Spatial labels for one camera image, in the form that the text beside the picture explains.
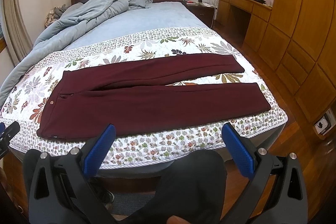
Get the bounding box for dark wooden nightstand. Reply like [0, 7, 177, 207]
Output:
[182, 1, 216, 28]

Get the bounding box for side window curtain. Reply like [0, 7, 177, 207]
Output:
[1, 0, 33, 66]

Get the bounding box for wooden desk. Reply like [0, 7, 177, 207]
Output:
[216, 0, 272, 52]

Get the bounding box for light blue pillow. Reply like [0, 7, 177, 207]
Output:
[127, 0, 153, 10]

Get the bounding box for light blue bed sheet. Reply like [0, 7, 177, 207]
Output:
[65, 2, 206, 50]

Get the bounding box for wooden wardrobe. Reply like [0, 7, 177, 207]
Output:
[257, 0, 335, 127]

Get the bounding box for black trouser leg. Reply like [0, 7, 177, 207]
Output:
[122, 149, 227, 223]

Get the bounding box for light blue comforter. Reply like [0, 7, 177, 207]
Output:
[1, 0, 129, 105]

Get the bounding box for maroon pants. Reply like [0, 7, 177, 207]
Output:
[37, 53, 270, 141]

